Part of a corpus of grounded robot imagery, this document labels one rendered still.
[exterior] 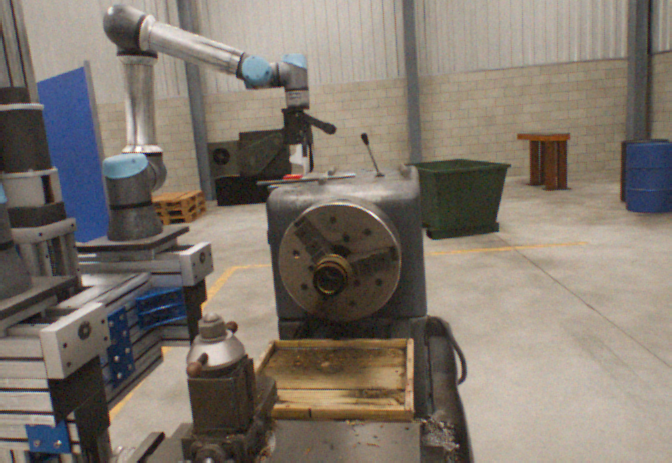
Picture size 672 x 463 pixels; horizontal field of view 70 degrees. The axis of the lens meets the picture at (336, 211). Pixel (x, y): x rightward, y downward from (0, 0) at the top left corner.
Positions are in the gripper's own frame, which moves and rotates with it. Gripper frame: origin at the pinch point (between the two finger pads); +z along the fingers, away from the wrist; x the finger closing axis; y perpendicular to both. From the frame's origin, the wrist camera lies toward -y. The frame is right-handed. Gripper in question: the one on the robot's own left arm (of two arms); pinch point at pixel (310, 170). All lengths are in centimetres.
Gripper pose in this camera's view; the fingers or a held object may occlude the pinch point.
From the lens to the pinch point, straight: 153.4
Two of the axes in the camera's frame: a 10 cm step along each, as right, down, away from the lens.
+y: -9.8, 0.5, 1.7
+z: 0.8, 9.8, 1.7
